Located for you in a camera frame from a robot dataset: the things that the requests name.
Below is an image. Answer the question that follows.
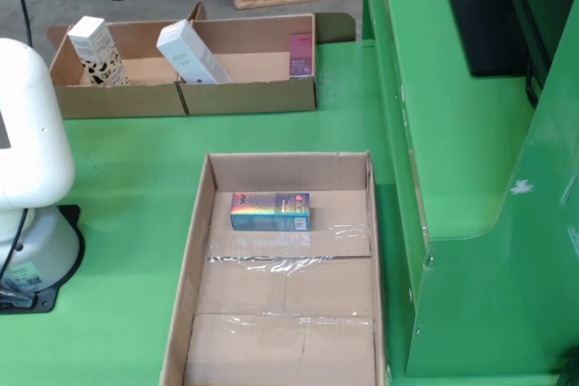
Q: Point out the white d'Alba product box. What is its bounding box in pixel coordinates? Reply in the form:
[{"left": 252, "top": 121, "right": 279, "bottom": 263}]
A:
[{"left": 156, "top": 19, "right": 235, "bottom": 86}]

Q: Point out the large open cardboard tray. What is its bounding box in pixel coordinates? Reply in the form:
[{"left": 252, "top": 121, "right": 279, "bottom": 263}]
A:
[{"left": 158, "top": 149, "right": 390, "bottom": 386}]

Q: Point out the white printed carton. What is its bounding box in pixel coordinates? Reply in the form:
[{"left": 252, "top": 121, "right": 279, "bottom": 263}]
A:
[{"left": 67, "top": 15, "right": 131, "bottom": 88}]

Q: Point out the holographic rainbow product box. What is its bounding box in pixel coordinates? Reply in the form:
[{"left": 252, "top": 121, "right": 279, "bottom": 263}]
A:
[{"left": 230, "top": 192, "right": 311, "bottom": 232}]

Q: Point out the dark olive rounded panel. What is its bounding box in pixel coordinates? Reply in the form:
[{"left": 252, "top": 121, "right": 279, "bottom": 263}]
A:
[{"left": 315, "top": 13, "right": 357, "bottom": 45}]

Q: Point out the black monitor panel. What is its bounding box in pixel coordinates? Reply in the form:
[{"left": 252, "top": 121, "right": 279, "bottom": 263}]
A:
[{"left": 436, "top": 0, "right": 555, "bottom": 79}]

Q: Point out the black base cable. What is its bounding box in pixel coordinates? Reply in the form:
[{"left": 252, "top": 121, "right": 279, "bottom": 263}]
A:
[{"left": 0, "top": 0, "right": 33, "bottom": 310}]

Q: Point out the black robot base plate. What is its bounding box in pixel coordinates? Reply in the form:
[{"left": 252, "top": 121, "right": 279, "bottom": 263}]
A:
[{"left": 0, "top": 203, "right": 86, "bottom": 315}]

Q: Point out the maroon product box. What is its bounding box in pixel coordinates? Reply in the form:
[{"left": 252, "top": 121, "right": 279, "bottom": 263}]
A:
[{"left": 289, "top": 33, "right": 316, "bottom": 79}]

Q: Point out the divided cardboard box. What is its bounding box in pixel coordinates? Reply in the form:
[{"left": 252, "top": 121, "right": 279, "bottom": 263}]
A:
[{"left": 46, "top": 2, "right": 318, "bottom": 119}]

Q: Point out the black cabinet cable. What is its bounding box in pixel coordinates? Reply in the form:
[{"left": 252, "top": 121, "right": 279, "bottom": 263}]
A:
[{"left": 526, "top": 62, "right": 544, "bottom": 109}]

